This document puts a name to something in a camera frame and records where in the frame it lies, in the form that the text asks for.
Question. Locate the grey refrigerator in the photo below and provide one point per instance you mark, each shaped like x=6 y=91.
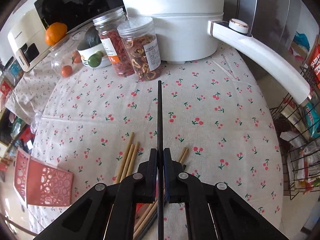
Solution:
x=275 y=22

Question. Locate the pink perforated utensil basket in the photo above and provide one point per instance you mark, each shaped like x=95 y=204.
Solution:
x=41 y=184

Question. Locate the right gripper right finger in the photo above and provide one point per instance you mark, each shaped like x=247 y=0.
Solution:
x=214 y=211

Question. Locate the jar of red dried fruit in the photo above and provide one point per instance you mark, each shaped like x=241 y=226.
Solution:
x=106 y=24

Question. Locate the jar of dried fruit slices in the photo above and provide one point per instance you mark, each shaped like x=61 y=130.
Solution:
x=140 y=41

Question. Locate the white air fryer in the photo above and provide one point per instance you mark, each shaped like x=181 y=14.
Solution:
x=27 y=40

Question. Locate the black microwave oven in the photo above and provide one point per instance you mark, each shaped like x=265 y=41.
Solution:
x=72 y=12

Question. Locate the black chopstick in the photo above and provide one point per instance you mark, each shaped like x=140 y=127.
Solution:
x=160 y=162

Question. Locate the bamboo chopstick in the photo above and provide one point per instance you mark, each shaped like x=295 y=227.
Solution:
x=183 y=155
x=127 y=163
x=132 y=157
x=123 y=160

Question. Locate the glass jar with tangerines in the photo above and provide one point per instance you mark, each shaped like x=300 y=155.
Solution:
x=65 y=56

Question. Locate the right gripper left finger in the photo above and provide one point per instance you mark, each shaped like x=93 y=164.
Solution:
x=107 y=211

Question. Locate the large orange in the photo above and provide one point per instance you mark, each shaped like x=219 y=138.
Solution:
x=55 y=32

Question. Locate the black wire rack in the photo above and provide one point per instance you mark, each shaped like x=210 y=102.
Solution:
x=297 y=128

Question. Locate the white electric pot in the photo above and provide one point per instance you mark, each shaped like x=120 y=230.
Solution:
x=189 y=30

